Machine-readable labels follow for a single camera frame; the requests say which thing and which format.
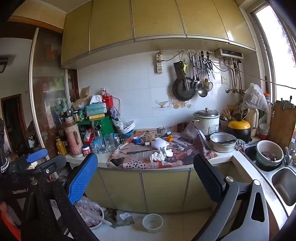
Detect black pot yellow lid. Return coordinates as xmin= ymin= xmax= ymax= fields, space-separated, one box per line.
xmin=228 ymin=119 xmax=252 ymax=143

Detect white thermos jug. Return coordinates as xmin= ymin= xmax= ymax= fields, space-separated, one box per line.
xmin=246 ymin=108 xmax=259 ymax=137

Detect kitchen cleaver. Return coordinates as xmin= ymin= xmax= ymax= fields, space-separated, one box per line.
xmin=173 ymin=61 xmax=187 ymax=80

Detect white floor bowl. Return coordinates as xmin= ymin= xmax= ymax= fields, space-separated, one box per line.
xmin=142 ymin=213 xmax=164 ymax=233

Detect white plastic bag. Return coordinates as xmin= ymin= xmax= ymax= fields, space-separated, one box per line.
xmin=242 ymin=83 xmax=269 ymax=113

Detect white blue colander bowl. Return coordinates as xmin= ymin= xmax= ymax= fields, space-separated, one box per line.
xmin=119 ymin=120 xmax=136 ymax=136

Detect window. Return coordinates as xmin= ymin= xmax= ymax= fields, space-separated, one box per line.
xmin=245 ymin=0 xmax=296 ymax=103

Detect metal pot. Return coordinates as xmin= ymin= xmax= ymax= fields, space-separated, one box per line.
xmin=210 ymin=132 xmax=237 ymax=153

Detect grey dish cloth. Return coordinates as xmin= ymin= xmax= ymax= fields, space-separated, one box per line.
xmin=235 ymin=138 xmax=246 ymax=152

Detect clear glass jar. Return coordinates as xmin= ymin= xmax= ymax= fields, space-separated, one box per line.
xmin=104 ymin=134 xmax=116 ymax=152

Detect black kitchen scissors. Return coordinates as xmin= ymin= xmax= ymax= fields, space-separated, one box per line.
xmin=203 ymin=57 xmax=216 ymax=80

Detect wall water heater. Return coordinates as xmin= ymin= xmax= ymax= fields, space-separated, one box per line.
xmin=214 ymin=48 xmax=245 ymax=60

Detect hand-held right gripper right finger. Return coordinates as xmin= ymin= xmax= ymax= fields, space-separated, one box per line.
xmin=191 ymin=153 xmax=270 ymax=241

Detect utensil holder with chopsticks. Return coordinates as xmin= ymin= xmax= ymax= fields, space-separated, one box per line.
xmin=220 ymin=105 xmax=242 ymax=131

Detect brown cardboard box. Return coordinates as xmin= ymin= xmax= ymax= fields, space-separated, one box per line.
xmin=73 ymin=86 xmax=91 ymax=109

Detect white rice cooker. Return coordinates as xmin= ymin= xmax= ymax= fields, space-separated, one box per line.
xmin=193 ymin=108 xmax=221 ymax=136

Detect white tissue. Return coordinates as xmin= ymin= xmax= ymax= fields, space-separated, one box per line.
xmin=150 ymin=149 xmax=173 ymax=163

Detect green box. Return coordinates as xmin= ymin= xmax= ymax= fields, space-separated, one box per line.
xmin=77 ymin=115 xmax=116 ymax=137

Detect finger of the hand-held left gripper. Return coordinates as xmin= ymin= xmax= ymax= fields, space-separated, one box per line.
xmin=9 ymin=148 xmax=48 ymax=171
xmin=35 ymin=155 xmax=67 ymax=178

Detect metal hanging rail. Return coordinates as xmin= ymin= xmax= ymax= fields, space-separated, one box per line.
xmin=158 ymin=49 xmax=212 ymax=54

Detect newspaper sheets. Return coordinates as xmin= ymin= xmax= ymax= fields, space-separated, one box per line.
xmin=106 ymin=128 xmax=219 ymax=169

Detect metal ladle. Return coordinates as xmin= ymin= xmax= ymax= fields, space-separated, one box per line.
xmin=197 ymin=56 xmax=208 ymax=98

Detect glass sliding door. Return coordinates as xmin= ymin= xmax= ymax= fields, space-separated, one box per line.
xmin=29 ymin=28 xmax=79 ymax=150

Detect wall water pipes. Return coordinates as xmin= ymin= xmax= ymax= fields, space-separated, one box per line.
xmin=225 ymin=58 xmax=246 ymax=94

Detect white power strip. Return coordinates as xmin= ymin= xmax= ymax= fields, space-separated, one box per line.
xmin=156 ymin=53 xmax=164 ymax=75

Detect steel double sink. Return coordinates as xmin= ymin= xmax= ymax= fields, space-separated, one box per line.
xmin=240 ymin=139 xmax=296 ymax=215

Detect steel sink faucet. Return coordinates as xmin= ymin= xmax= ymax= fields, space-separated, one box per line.
xmin=284 ymin=146 xmax=296 ymax=166

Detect clear plastic bottle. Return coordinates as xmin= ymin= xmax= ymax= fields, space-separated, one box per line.
xmin=94 ymin=130 xmax=107 ymax=154

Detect pink basin with plastic bag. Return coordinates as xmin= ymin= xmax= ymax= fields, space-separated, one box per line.
xmin=74 ymin=197 xmax=105 ymax=230

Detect person's left forearm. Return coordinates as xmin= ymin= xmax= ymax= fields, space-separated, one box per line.
xmin=0 ymin=201 xmax=22 ymax=232

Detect pink patterned thermos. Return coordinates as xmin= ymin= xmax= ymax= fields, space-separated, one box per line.
xmin=63 ymin=117 xmax=84 ymax=158

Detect brown wooden door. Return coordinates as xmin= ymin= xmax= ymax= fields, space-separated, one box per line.
xmin=0 ymin=94 xmax=30 ymax=152

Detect white green basin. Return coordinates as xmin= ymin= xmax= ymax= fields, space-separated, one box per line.
xmin=255 ymin=140 xmax=284 ymax=166

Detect yellow upper wall cabinets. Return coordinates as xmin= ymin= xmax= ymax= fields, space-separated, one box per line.
xmin=60 ymin=0 xmax=257 ymax=69

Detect teal tissue box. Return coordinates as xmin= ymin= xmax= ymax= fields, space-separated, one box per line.
xmin=85 ymin=95 xmax=108 ymax=116

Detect wooden cutting board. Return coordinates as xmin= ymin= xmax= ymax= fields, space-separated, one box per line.
xmin=268 ymin=100 xmax=296 ymax=151

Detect black hanging wire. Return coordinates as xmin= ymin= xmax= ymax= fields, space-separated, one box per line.
xmin=210 ymin=61 xmax=296 ymax=90

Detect stack of small bowls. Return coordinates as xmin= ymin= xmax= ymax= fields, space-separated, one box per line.
xmin=258 ymin=123 xmax=270 ymax=139

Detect red tin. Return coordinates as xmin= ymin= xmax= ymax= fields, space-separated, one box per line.
xmin=101 ymin=88 xmax=114 ymax=110

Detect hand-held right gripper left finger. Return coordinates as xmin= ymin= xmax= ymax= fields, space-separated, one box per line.
xmin=21 ymin=153 xmax=100 ymax=241

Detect white mesh bag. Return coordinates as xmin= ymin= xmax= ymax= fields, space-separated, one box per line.
xmin=151 ymin=138 xmax=170 ymax=150

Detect crumpled bag on floor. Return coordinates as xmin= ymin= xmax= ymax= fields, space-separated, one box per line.
xmin=105 ymin=209 xmax=135 ymax=229

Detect black frying pan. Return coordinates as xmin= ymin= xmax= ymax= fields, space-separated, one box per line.
xmin=173 ymin=76 xmax=197 ymax=102

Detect yellow bottle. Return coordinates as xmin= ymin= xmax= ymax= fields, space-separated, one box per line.
xmin=56 ymin=137 xmax=67 ymax=156

